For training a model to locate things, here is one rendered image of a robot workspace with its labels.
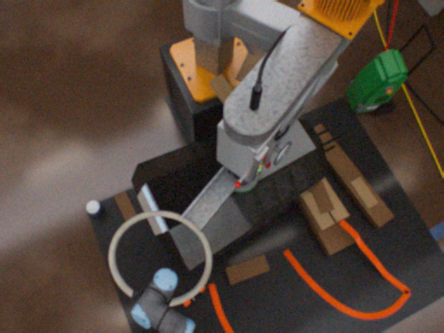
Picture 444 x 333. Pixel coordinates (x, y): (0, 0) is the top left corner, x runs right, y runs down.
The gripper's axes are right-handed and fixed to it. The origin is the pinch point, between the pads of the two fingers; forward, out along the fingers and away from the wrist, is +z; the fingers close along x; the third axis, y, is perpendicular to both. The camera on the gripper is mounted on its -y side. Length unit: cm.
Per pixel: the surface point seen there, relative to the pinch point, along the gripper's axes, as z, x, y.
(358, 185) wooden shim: 38, 136, 143
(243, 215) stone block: 18, 72, 45
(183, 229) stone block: 22, 55, 11
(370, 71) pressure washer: -18, 207, 133
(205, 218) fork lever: -8, 48, 18
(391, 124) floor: 21, 199, 175
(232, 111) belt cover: -76, 56, 13
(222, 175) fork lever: -17, 71, 23
